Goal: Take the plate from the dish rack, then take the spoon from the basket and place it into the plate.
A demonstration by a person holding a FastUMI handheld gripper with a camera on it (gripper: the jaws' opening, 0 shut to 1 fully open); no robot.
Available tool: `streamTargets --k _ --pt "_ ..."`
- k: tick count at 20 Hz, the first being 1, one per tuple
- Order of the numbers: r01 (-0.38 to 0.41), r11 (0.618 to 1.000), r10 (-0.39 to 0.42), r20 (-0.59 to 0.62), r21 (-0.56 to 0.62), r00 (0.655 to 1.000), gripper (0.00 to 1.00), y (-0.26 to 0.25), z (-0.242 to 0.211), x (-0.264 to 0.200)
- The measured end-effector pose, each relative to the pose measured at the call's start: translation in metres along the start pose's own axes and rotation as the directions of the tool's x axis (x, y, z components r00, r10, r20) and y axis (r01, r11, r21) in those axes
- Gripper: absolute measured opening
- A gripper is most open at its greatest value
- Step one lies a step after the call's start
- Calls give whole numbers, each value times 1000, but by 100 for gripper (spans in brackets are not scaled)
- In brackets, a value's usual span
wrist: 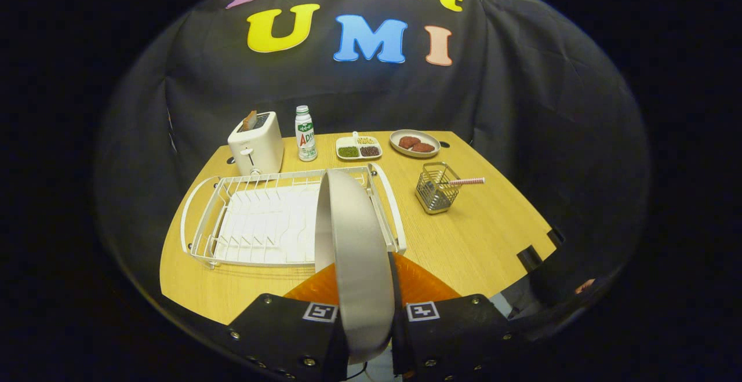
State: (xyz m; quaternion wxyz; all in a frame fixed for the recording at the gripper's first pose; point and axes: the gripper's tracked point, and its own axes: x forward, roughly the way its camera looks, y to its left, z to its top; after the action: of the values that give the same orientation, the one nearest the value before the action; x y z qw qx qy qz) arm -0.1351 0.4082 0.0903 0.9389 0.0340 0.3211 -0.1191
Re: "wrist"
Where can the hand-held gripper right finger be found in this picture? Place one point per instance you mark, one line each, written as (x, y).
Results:
(452, 335)

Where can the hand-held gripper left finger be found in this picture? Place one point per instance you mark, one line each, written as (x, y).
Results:
(284, 335)

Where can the plain beige plate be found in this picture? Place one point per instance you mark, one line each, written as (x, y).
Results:
(356, 254)

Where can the beige plate with meat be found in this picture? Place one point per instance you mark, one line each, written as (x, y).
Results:
(429, 137)

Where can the white divided dish with beans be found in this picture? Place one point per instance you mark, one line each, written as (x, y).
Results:
(357, 145)

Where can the white toaster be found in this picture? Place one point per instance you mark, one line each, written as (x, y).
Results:
(258, 150)

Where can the red meat patty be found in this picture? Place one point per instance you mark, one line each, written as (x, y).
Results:
(408, 142)
(425, 148)

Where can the white bottle green label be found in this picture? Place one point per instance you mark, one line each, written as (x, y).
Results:
(306, 135)

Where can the toast slice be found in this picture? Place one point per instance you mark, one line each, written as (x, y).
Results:
(250, 121)

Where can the black backdrop cloth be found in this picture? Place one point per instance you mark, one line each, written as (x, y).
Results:
(359, 92)

